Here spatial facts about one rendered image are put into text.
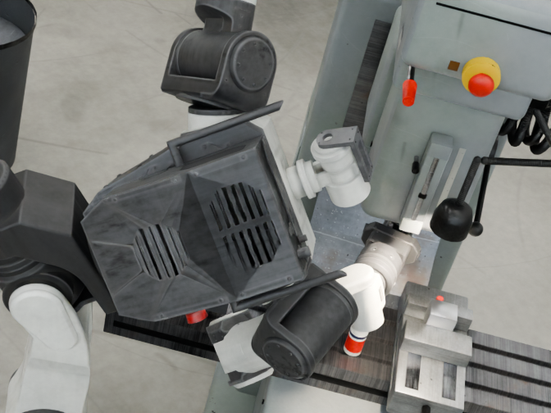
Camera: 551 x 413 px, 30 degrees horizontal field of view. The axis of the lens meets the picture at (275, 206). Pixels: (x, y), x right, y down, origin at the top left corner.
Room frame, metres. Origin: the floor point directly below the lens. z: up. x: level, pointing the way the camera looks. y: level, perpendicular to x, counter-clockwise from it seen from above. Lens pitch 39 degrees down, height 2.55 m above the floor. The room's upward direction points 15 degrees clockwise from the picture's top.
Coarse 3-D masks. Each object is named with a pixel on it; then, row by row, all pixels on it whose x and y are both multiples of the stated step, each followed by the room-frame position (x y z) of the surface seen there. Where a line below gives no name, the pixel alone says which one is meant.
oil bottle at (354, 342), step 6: (354, 330) 1.61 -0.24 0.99; (348, 336) 1.62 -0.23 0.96; (354, 336) 1.61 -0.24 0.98; (360, 336) 1.61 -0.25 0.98; (366, 336) 1.62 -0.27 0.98; (348, 342) 1.62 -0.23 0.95; (354, 342) 1.61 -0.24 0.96; (360, 342) 1.61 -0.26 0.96; (348, 348) 1.61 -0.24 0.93; (354, 348) 1.61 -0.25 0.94; (360, 348) 1.61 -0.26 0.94; (348, 354) 1.61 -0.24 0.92; (354, 354) 1.61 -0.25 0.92
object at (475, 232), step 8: (496, 144) 1.71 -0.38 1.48; (488, 168) 1.69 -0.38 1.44; (488, 176) 1.68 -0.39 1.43; (480, 184) 1.66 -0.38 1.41; (480, 192) 1.65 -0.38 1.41; (480, 200) 1.63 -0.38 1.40; (480, 208) 1.62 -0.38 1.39; (480, 216) 1.61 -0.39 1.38; (472, 224) 1.59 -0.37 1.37; (480, 224) 1.59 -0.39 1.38; (472, 232) 1.57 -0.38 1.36; (480, 232) 1.58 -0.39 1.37
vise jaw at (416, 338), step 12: (408, 324) 1.64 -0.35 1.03; (420, 324) 1.65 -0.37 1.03; (408, 336) 1.60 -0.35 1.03; (420, 336) 1.61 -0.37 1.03; (432, 336) 1.62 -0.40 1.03; (444, 336) 1.63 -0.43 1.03; (456, 336) 1.64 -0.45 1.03; (468, 336) 1.65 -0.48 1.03; (408, 348) 1.60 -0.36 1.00; (420, 348) 1.60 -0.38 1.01; (432, 348) 1.60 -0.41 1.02; (444, 348) 1.60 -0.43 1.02; (456, 348) 1.61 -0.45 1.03; (468, 348) 1.62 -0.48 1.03; (444, 360) 1.60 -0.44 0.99; (456, 360) 1.60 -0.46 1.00; (468, 360) 1.60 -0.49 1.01
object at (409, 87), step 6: (408, 66) 1.52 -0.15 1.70; (408, 72) 1.50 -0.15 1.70; (414, 72) 1.51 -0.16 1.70; (408, 78) 1.48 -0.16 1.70; (408, 84) 1.45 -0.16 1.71; (414, 84) 1.46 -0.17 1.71; (408, 90) 1.43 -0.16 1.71; (414, 90) 1.44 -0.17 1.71; (408, 96) 1.42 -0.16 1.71; (414, 96) 1.43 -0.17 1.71; (408, 102) 1.41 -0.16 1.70
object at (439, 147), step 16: (432, 144) 1.55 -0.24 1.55; (448, 144) 1.56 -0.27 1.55; (432, 160) 1.55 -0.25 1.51; (448, 160) 1.55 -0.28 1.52; (416, 176) 1.58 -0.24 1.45; (432, 176) 1.55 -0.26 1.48; (416, 192) 1.55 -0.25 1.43; (432, 192) 1.55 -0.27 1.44; (416, 208) 1.55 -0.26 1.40; (400, 224) 1.55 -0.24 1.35; (416, 224) 1.55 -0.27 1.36
